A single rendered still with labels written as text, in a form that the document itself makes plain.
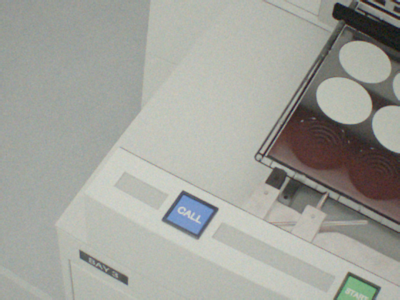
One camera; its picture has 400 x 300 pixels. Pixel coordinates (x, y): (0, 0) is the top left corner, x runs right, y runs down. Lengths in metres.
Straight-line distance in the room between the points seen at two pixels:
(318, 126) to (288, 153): 0.08
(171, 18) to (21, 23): 1.01
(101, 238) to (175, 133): 0.26
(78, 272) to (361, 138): 0.51
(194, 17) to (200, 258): 0.76
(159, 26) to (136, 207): 0.76
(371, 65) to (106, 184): 0.54
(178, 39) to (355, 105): 0.57
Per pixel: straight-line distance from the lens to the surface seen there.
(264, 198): 1.32
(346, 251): 1.33
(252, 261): 1.20
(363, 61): 1.55
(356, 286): 1.20
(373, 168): 1.40
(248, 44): 1.63
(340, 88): 1.49
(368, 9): 1.60
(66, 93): 2.60
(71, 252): 1.42
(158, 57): 2.00
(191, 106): 1.52
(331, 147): 1.41
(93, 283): 1.46
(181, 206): 1.23
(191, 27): 1.87
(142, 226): 1.22
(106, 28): 2.78
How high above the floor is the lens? 1.99
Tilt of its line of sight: 53 degrees down
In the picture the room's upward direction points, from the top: 8 degrees clockwise
